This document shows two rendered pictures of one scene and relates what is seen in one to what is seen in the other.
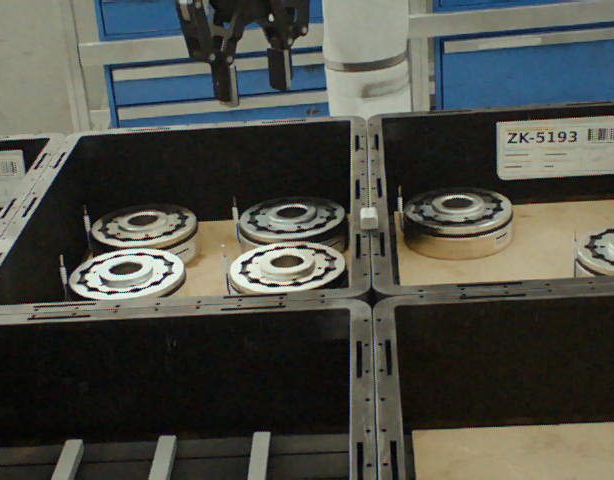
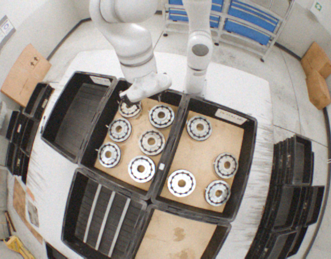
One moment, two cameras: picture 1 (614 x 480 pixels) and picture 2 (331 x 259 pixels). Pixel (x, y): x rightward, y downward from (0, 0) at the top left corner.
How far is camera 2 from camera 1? 0.85 m
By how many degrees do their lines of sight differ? 49
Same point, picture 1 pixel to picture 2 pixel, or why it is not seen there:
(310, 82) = not seen: hidden behind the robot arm
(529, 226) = (215, 131)
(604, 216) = (231, 133)
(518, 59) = (239, 25)
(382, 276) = (154, 194)
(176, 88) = (180, 12)
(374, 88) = (196, 74)
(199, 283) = (136, 128)
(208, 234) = (145, 104)
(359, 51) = (194, 66)
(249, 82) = not seen: hidden behind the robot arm
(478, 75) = (232, 25)
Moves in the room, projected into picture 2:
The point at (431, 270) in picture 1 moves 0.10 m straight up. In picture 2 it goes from (186, 143) to (189, 137)
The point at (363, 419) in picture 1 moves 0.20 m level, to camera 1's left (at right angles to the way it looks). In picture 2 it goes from (132, 238) to (83, 215)
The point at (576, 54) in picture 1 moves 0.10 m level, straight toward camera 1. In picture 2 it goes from (248, 29) to (247, 31)
